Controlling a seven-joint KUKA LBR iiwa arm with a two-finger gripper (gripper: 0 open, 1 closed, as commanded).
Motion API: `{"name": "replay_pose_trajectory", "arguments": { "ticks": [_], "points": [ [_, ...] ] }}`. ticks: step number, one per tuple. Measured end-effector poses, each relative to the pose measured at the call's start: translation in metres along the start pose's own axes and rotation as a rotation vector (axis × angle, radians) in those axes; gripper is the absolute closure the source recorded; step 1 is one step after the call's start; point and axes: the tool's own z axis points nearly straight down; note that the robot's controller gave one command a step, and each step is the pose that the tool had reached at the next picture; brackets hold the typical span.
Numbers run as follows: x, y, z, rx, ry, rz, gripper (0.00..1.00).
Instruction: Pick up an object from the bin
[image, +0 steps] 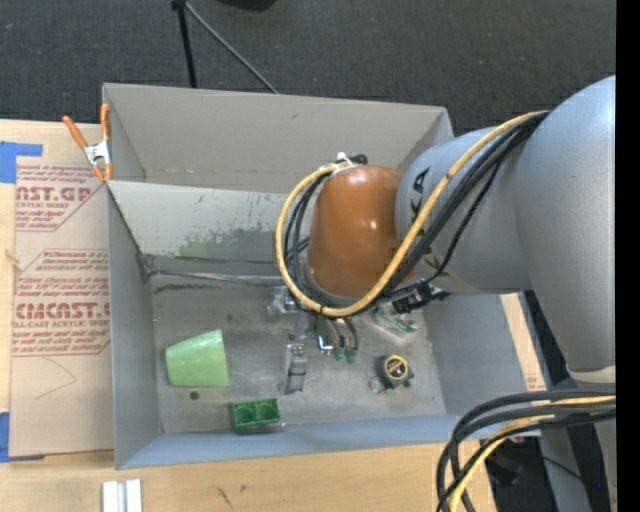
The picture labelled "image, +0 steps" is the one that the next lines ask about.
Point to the grey metal bin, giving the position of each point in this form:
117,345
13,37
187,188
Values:
210,235

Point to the black and yellow tape measure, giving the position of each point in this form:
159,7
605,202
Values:
394,371

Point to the brown cardboard board, red print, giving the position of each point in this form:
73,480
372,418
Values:
60,280

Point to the light green cup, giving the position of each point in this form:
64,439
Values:
197,359

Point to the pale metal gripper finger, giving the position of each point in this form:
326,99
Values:
299,370
284,375

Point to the black cylinder on white bracket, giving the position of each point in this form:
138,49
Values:
411,297

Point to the green toy building block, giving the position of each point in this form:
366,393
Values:
255,414

